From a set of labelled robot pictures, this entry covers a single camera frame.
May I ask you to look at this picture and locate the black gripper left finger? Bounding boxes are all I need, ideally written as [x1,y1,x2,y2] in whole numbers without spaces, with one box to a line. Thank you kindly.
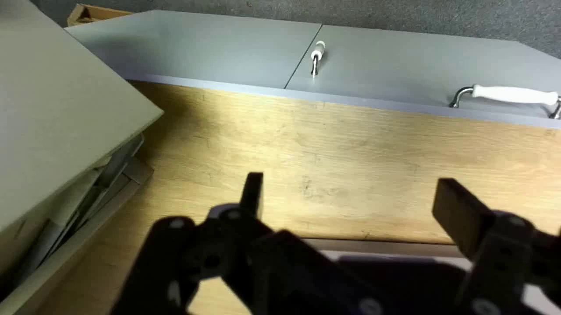
[108,170,380,315]

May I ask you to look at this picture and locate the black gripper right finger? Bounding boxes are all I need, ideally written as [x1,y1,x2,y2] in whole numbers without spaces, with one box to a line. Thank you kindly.
[430,177,561,315]

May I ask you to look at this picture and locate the beige file cabinet bottom drawer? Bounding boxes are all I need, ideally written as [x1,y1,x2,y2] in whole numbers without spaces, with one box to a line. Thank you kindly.
[0,132,155,315]

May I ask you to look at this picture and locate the grey cabinet front panel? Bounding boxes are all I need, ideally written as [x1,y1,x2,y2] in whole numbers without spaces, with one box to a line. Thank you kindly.
[64,8,561,132]

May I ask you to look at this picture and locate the long white bar handle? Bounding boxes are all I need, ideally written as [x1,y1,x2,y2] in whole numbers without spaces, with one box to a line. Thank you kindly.
[446,83,561,123]

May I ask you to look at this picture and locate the small white knob handle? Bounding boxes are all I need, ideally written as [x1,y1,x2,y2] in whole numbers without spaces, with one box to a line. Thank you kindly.
[308,39,327,79]

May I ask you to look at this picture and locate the wooden frame piece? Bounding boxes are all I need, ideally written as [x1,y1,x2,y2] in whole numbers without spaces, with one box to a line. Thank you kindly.
[64,2,132,29]

